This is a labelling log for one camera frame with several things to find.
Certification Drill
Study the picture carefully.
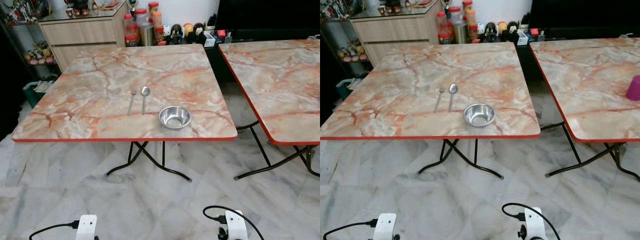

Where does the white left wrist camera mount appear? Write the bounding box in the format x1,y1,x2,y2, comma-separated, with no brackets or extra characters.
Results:
373,213,398,240
75,215,98,240

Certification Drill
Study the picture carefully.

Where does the stainless steel canister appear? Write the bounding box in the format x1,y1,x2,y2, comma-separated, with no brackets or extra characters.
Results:
139,23,155,47
452,21,469,45

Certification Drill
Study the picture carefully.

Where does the light wooden cabinet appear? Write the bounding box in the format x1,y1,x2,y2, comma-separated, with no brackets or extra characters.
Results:
350,3,444,67
39,4,129,71

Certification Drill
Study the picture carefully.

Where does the marble-pattern folding table red edge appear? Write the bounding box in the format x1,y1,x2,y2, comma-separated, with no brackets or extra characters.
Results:
218,39,321,181
530,37,640,180

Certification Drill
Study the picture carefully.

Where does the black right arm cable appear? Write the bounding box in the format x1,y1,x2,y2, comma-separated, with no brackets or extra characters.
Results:
203,205,265,240
501,202,562,240

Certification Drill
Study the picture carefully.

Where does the large marble-pattern folding table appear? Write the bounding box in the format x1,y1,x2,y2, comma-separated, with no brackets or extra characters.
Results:
320,42,542,180
11,43,238,182

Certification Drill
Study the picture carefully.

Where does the black television screen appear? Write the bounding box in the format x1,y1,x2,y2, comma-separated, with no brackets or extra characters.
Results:
215,0,321,41
529,0,640,39

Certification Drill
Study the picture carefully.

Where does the green storage basket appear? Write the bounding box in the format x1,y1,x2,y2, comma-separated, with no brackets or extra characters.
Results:
335,78,364,101
23,80,56,109

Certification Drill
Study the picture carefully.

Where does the pink plastic cup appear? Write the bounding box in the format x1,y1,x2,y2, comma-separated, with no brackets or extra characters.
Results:
625,75,640,101

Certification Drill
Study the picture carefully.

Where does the red-lidded snack jar stack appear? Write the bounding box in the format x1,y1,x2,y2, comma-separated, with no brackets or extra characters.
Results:
123,13,139,48
436,10,450,45

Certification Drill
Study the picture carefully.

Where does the stainless steel bowl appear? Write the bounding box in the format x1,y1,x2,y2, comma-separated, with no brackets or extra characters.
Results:
463,103,496,128
158,105,192,130

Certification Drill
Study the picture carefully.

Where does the glass shelf with toys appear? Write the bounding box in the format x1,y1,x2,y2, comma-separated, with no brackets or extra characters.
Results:
0,0,57,82
320,0,362,80

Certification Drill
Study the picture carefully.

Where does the black plush figurine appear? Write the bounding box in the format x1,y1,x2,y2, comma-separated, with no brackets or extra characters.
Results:
483,21,498,43
169,23,184,45

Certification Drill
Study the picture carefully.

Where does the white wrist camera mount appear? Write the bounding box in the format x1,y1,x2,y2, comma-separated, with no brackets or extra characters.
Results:
75,215,98,240
373,213,398,240
218,210,249,240
517,207,547,240

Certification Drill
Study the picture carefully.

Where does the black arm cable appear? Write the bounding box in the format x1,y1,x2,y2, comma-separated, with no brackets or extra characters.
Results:
322,218,379,240
29,220,81,240
501,202,562,240
203,205,265,240

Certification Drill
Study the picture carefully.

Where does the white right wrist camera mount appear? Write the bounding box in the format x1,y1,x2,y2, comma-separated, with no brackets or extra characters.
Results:
517,207,547,240
218,210,249,240

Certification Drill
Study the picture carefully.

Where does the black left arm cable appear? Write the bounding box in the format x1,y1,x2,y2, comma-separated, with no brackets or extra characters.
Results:
322,218,379,240
29,220,81,240

